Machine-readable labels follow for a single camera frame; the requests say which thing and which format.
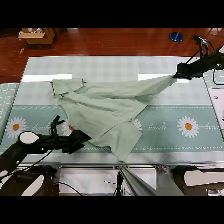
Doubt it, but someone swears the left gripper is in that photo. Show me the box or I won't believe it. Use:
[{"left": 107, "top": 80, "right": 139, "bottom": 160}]
[{"left": 61, "top": 129, "right": 93, "bottom": 155}]

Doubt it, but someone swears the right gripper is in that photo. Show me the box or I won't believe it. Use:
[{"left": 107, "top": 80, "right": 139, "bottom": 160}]
[{"left": 172, "top": 61, "right": 202, "bottom": 81}]

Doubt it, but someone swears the light green shirt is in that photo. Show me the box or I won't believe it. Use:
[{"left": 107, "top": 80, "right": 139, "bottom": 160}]
[{"left": 50, "top": 74, "right": 178, "bottom": 163}]

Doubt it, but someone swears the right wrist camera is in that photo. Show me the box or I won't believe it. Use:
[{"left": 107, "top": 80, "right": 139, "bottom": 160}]
[{"left": 192, "top": 34, "right": 210, "bottom": 54}]

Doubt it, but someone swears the black cable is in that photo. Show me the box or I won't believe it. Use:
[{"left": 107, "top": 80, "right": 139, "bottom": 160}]
[{"left": 53, "top": 181, "right": 83, "bottom": 197}]

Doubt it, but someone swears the silver frame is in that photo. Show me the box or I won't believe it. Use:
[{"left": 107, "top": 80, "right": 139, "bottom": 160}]
[{"left": 0, "top": 159, "right": 224, "bottom": 197}]

